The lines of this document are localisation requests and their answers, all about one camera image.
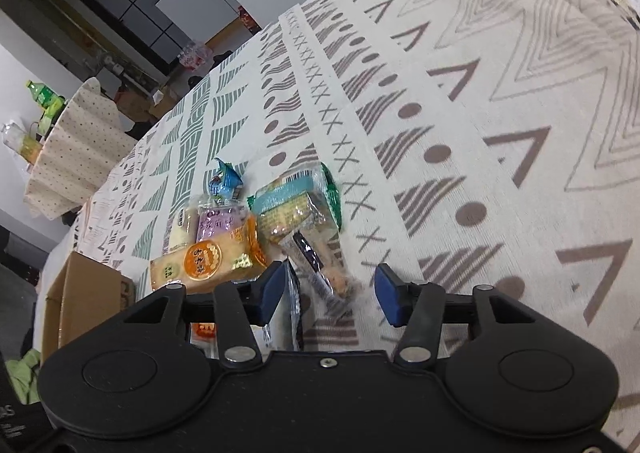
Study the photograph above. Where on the cream dotted tablecloth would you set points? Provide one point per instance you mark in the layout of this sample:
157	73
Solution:
75	148

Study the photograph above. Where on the silver foil snack packet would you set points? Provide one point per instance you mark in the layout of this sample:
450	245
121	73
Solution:
291	303

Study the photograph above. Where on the white cabinet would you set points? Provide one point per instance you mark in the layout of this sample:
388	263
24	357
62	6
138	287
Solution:
195	0

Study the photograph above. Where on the cardboard box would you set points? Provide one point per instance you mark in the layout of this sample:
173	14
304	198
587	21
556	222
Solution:
80	298

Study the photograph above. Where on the cream white snack packet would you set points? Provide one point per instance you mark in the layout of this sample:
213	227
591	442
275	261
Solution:
181	232

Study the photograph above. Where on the small red orange packet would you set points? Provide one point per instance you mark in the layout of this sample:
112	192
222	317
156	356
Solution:
204	333

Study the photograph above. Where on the patterned bed blanket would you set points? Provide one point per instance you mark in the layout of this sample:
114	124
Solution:
425	133

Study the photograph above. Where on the pack of water bottles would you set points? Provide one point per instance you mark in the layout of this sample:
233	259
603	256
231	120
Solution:
195	55

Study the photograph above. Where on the blue candy packet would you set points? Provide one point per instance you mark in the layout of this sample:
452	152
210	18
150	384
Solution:
225	180

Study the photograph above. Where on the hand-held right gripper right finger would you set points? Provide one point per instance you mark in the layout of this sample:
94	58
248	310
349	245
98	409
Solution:
390	295

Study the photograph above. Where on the purple snack packet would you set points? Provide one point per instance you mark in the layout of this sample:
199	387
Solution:
220	223

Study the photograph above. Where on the dark grid cabinet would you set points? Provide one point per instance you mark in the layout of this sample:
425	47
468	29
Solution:
115	3

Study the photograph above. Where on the green cloth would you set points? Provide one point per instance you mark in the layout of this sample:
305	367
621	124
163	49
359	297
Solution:
24	375

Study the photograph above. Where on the green drink bottle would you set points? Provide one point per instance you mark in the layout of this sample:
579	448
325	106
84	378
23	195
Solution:
45	94

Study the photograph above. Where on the plain green snack packet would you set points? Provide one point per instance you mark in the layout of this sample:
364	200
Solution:
332	198

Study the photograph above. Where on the clear biscuit packet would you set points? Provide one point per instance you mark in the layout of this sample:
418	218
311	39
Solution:
325	273

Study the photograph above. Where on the red brown bag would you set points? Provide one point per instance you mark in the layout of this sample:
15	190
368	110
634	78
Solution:
248	18

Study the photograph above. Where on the clear drink bottle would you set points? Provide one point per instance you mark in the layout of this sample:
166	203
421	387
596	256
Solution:
20	140

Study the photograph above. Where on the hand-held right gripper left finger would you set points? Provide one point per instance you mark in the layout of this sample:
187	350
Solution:
272	290

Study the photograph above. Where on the orange cracker packet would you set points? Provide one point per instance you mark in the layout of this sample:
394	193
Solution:
207	263

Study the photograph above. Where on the green cracker packet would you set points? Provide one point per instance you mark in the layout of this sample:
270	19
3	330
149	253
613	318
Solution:
287	205

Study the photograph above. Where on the brown storage box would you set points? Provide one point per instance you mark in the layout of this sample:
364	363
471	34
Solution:
135	103

